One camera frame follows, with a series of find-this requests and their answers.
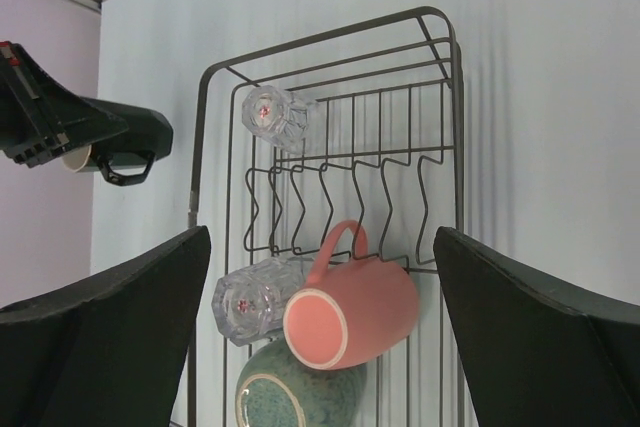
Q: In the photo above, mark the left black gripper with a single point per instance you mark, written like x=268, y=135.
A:
x=36, y=129

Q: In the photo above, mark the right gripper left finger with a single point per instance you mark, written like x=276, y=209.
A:
x=108, y=350

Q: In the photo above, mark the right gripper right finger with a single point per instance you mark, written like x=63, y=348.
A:
x=537, y=350

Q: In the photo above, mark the clear faceted glass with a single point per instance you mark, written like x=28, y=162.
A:
x=249, y=303
x=282, y=118

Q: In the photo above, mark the pink ceramic mug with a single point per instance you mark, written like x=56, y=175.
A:
x=352, y=307

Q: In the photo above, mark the dark wire dish rack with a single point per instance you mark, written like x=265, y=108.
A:
x=386, y=150

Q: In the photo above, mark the black ceramic mug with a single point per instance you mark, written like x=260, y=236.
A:
x=119, y=168

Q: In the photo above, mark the green glazed ceramic mug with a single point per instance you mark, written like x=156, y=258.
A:
x=275, y=389

